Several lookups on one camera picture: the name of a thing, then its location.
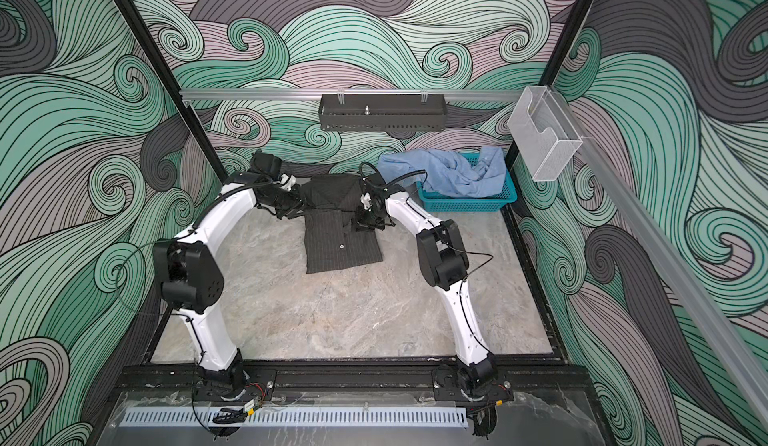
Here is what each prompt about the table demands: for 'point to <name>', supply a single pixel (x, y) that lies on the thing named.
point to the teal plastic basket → (442, 203)
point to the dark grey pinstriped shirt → (329, 203)
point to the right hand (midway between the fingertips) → (357, 227)
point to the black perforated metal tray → (382, 113)
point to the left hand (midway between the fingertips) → (314, 205)
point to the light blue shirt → (447, 173)
